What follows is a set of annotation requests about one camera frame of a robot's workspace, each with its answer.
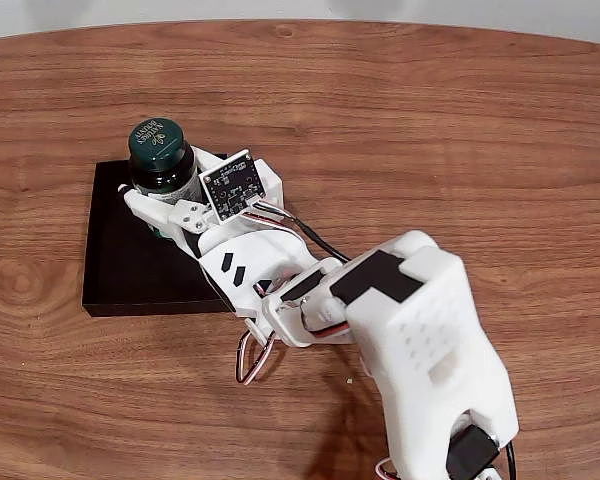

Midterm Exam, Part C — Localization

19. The black shallow box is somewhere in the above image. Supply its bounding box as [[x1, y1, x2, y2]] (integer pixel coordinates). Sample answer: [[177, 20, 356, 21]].
[[81, 152, 237, 318]]

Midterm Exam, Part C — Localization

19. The black camera cable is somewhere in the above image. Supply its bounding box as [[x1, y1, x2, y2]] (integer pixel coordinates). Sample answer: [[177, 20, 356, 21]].
[[244, 199, 520, 480]]

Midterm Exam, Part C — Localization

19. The camera board on white mount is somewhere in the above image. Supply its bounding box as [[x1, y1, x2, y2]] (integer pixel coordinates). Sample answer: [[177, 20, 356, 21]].
[[198, 148, 285, 224]]

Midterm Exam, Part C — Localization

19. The green-capped pill bottle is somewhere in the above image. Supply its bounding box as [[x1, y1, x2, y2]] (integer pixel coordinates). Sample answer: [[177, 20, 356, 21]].
[[126, 117, 207, 242]]

